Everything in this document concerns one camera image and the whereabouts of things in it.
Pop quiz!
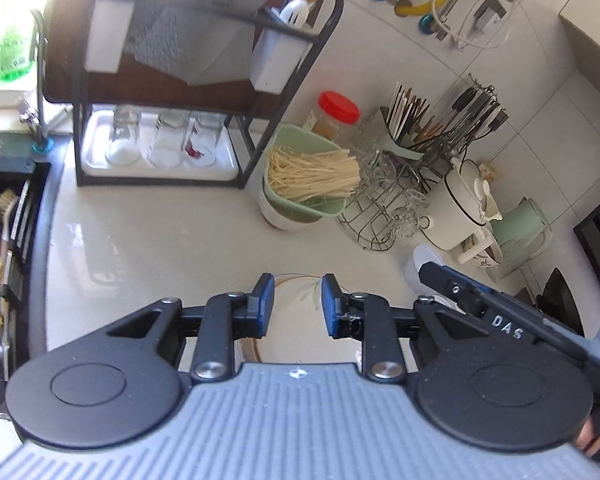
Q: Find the white bowl with leaf pattern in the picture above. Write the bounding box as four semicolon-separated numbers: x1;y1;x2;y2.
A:
235;273;362;366

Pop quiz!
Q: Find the black kitchen sink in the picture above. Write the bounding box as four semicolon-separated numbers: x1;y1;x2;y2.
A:
0;157;58;411

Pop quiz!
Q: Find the person's right hand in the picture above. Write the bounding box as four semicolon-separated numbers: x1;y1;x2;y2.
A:
574;416;600;458

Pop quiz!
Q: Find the floral ceramic mug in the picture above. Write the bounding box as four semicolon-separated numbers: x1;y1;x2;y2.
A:
457;235;504;269

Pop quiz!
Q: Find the clear plastic bowl far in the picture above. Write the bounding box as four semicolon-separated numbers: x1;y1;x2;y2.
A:
402;244;452;307

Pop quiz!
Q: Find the green glass pitcher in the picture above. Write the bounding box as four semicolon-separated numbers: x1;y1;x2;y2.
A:
486;198;553;282

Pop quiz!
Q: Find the white electric cooking pot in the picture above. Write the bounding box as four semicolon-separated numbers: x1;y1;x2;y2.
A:
419;157;503;252

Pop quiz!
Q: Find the white bowl with brown base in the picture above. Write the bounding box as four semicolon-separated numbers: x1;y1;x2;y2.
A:
258;182;322;232

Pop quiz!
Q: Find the bundle of dry noodles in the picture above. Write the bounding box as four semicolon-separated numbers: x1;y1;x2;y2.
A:
266;146;361;203

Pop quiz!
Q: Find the green colander basket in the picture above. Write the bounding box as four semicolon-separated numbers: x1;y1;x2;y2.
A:
263;124;361;217

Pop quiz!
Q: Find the chopstick holder with chopsticks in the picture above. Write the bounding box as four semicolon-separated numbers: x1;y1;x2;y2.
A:
378;82;430;162

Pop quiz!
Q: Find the upside down glass middle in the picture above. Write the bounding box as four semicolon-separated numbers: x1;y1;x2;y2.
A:
147;110;188;169

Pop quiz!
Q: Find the upside down glass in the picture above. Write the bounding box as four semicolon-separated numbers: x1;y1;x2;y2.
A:
105;105;140;167
147;110;188;169
183;112;223;168

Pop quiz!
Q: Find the upside down glass right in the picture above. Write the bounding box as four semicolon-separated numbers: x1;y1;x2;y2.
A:
183;112;223;168

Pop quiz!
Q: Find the upside down glass left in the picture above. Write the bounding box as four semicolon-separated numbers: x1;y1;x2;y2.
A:
105;105;140;167

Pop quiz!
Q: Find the red lid plastic jar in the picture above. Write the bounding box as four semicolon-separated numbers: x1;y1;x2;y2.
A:
302;90;361;141

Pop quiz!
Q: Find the white drip tray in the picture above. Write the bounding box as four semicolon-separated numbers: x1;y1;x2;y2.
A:
81;110;239;182

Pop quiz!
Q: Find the chrome faucet right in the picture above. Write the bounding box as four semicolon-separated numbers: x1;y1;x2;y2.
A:
17;10;54;154

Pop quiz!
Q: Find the white cutlery caddy right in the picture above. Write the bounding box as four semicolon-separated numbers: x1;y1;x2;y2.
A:
249;0;311;94

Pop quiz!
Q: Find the white cutlery caddy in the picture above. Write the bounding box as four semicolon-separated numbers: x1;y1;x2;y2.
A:
84;0;134;74
249;0;311;94

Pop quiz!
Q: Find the black dish rack shelf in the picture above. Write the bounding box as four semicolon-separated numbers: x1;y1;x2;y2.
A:
43;0;343;188

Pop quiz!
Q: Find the white cutlery caddy left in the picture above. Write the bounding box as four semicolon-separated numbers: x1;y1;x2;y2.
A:
84;0;134;74

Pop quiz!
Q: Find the wire glass drying rack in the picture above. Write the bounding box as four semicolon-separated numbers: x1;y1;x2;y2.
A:
337;152;428;252

